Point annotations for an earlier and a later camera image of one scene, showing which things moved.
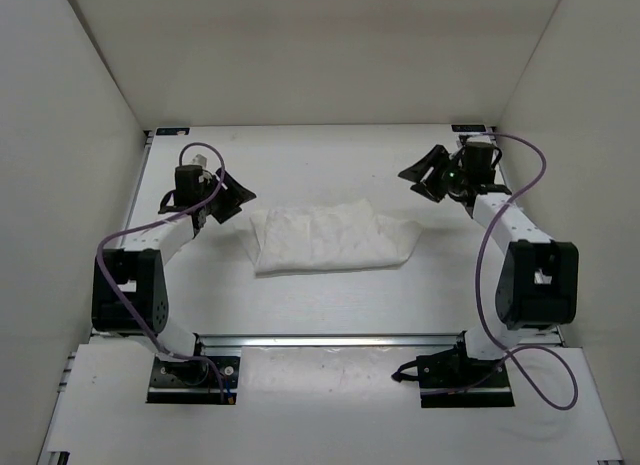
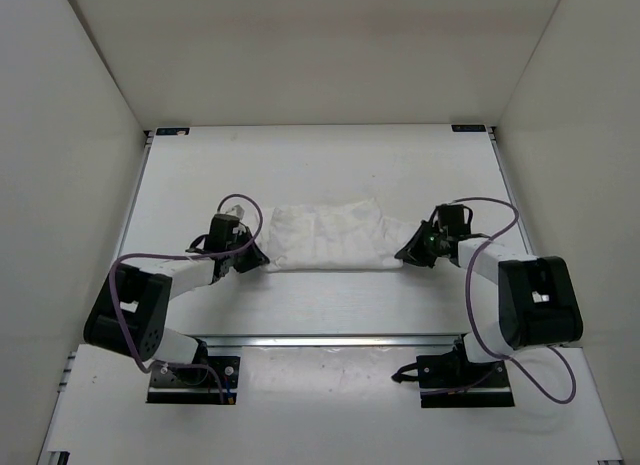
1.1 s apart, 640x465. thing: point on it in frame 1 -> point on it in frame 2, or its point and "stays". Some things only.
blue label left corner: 172,131 stays
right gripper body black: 444,177 -> 426,247
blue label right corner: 468,127 stays
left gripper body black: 224,201 -> 246,259
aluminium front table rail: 330,340 stays
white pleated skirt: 331,236 stays
